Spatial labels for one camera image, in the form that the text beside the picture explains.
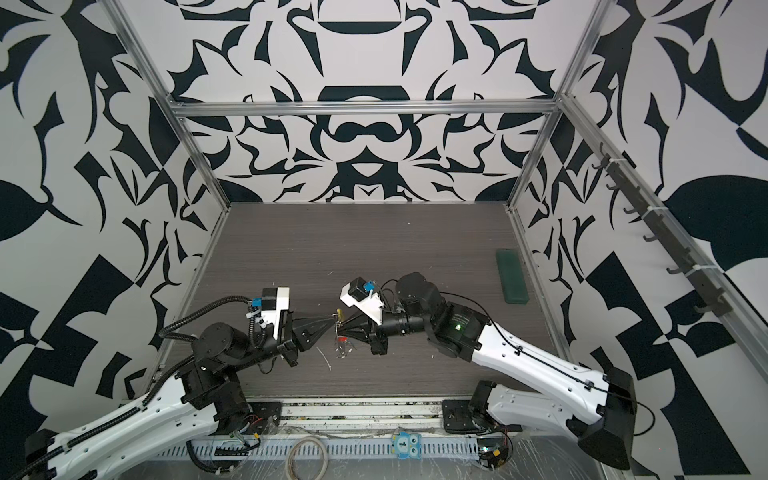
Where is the metal keyring with keys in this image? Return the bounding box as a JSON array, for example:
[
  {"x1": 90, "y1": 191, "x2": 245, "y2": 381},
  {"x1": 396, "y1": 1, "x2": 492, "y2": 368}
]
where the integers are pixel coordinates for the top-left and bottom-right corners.
[{"x1": 335, "y1": 324, "x2": 354, "y2": 359}]

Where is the blue monster sticker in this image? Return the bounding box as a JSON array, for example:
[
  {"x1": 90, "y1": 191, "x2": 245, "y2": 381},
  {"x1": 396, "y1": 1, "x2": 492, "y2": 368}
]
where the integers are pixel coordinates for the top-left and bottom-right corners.
[{"x1": 391, "y1": 431, "x2": 422, "y2": 460}]

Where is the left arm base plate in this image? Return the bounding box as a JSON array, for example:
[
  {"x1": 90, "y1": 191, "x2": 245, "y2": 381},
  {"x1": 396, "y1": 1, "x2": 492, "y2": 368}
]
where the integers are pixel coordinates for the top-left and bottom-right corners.
[{"x1": 215, "y1": 401, "x2": 283, "y2": 435}]

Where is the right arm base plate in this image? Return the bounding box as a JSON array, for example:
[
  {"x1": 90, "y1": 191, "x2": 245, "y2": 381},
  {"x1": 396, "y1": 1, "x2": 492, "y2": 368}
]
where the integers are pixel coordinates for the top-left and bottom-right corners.
[{"x1": 441, "y1": 399, "x2": 491, "y2": 435}]

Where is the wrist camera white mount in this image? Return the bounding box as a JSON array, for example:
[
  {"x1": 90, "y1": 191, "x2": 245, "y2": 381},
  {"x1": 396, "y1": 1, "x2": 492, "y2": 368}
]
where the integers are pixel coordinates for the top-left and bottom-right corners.
[
  {"x1": 340, "y1": 277, "x2": 384, "y2": 325},
  {"x1": 246, "y1": 287, "x2": 290, "y2": 340}
]

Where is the white tape roll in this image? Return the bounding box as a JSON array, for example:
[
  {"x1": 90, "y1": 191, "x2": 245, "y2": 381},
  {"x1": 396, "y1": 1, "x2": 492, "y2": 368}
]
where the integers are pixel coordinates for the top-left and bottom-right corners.
[{"x1": 284, "y1": 436, "x2": 330, "y2": 480}]

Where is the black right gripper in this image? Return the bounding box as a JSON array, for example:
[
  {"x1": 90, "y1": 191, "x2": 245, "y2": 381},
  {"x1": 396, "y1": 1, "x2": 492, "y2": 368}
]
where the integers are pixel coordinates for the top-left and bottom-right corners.
[{"x1": 338, "y1": 306, "x2": 438, "y2": 356}]

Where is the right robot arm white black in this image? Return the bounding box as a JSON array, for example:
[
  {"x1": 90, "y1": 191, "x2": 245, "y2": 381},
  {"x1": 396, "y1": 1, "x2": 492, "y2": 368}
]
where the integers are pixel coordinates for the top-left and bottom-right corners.
[{"x1": 338, "y1": 272, "x2": 644, "y2": 471}]

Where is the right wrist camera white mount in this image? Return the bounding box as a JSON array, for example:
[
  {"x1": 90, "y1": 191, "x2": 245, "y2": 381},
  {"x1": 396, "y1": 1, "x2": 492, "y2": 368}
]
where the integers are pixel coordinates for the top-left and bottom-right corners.
[{"x1": 340, "y1": 277, "x2": 384, "y2": 325}]

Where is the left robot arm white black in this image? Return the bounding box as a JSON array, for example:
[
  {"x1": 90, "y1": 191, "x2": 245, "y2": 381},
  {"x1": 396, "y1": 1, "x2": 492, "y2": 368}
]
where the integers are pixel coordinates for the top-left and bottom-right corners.
[{"x1": 13, "y1": 312, "x2": 337, "y2": 479}]

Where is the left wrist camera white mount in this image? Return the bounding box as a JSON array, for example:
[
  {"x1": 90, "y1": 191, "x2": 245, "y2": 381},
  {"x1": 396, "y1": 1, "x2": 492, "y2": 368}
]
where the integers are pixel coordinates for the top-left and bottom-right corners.
[{"x1": 246, "y1": 287, "x2": 290, "y2": 340}]

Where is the green rectangular plastic case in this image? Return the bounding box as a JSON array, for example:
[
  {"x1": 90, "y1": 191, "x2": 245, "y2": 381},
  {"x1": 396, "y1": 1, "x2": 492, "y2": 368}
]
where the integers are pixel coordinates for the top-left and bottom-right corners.
[{"x1": 495, "y1": 249, "x2": 529, "y2": 305}]

